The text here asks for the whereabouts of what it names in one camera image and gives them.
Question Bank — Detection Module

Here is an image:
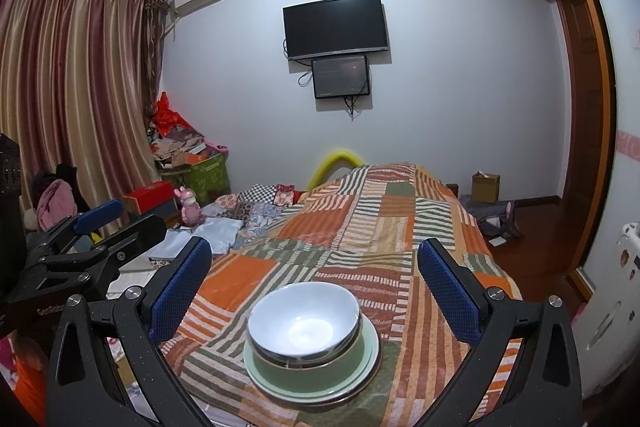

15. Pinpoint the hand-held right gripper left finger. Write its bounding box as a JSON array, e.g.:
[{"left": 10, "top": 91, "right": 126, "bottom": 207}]
[{"left": 45, "top": 236, "right": 216, "bottom": 427}]

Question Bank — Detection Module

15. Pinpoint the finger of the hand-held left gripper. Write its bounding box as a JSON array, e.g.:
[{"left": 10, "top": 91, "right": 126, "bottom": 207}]
[
  {"left": 29, "top": 198, "right": 126, "bottom": 259},
  {"left": 24, "top": 213, "right": 168, "bottom": 282}
]

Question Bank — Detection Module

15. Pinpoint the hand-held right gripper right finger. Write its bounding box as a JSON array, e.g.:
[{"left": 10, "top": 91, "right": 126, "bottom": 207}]
[{"left": 416, "top": 237, "right": 585, "bottom": 427}]

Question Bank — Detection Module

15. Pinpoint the white bowl with black dots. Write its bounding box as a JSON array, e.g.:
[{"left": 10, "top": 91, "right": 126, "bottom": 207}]
[{"left": 247, "top": 282, "right": 362, "bottom": 360}]

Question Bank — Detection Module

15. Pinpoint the green bowl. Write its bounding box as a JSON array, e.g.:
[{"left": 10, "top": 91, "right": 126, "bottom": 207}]
[{"left": 243, "top": 314, "right": 382, "bottom": 395}]

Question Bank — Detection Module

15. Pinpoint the mint green plate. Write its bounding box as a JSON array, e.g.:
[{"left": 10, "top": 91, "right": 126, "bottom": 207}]
[{"left": 247, "top": 359, "right": 378, "bottom": 406}]

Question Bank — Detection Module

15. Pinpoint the black garment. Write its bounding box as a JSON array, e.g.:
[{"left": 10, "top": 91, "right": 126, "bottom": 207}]
[{"left": 54, "top": 163, "right": 93, "bottom": 214}]

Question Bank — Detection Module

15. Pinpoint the dark grey box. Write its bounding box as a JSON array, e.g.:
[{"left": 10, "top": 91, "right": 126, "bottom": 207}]
[{"left": 131, "top": 201, "right": 182, "bottom": 228}]

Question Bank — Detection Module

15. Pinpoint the red box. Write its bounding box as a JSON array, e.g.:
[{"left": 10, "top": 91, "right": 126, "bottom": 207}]
[{"left": 124, "top": 182, "right": 178, "bottom": 214}]

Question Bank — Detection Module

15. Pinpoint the pink garment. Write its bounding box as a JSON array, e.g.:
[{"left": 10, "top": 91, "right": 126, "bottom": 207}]
[{"left": 34, "top": 179, "right": 76, "bottom": 232}]

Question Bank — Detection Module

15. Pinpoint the pink rabbit toy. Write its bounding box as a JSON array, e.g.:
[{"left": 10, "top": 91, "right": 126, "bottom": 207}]
[{"left": 173, "top": 187, "right": 207, "bottom": 227}]

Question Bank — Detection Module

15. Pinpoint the white cloth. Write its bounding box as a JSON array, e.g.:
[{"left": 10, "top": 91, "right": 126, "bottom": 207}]
[{"left": 192, "top": 214, "right": 246, "bottom": 255}]

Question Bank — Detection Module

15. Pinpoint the person's orange garment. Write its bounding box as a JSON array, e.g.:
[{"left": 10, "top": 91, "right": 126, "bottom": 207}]
[{"left": 10, "top": 337, "right": 48, "bottom": 413}]

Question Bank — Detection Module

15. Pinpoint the grey bag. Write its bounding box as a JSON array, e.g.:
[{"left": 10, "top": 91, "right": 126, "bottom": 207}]
[{"left": 459, "top": 196, "right": 525, "bottom": 239}]

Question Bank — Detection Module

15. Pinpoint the green patterned storage box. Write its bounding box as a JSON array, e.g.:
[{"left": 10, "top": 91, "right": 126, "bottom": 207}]
[{"left": 177, "top": 154, "right": 232, "bottom": 205}]

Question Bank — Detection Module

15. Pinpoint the pile of paper clutter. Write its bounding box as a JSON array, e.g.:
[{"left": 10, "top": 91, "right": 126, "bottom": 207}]
[{"left": 150, "top": 127, "right": 208, "bottom": 172}]

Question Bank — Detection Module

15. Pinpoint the brown cardboard box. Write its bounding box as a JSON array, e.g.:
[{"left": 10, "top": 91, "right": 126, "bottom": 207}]
[{"left": 471, "top": 171, "right": 501, "bottom": 204}]

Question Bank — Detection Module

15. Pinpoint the patchwork striped blanket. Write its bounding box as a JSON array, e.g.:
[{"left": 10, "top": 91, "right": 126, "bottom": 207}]
[{"left": 160, "top": 163, "right": 523, "bottom": 427}]

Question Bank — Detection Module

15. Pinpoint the red plastic bag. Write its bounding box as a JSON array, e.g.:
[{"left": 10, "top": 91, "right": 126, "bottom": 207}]
[{"left": 152, "top": 92, "right": 193, "bottom": 135}]

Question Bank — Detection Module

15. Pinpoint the striped brown curtain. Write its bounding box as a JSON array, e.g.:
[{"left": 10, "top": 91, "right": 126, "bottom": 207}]
[{"left": 0, "top": 0, "right": 168, "bottom": 228}]

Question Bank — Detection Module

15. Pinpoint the yellow foam tube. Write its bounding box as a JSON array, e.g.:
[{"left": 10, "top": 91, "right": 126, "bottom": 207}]
[{"left": 306, "top": 149, "right": 368, "bottom": 190}]

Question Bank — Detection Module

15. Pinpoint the white wardrobe door with hearts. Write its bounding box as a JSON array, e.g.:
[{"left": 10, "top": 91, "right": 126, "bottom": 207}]
[{"left": 567, "top": 0, "right": 640, "bottom": 283}]

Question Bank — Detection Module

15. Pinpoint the brown wooden door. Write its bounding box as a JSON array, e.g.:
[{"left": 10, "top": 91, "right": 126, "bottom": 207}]
[{"left": 552, "top": 0, "right": 618, "bottom": 278}]

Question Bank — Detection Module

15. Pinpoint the small black wall monitor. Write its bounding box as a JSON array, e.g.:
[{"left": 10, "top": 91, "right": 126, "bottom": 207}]
[{"left": 311, "top": 55, "right": 371, "bottom": 100}]

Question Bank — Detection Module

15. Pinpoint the black wall television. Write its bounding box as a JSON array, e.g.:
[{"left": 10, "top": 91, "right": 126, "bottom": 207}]
[{"left": 282, "top": 0, "right": 391, "bottom": 62}]

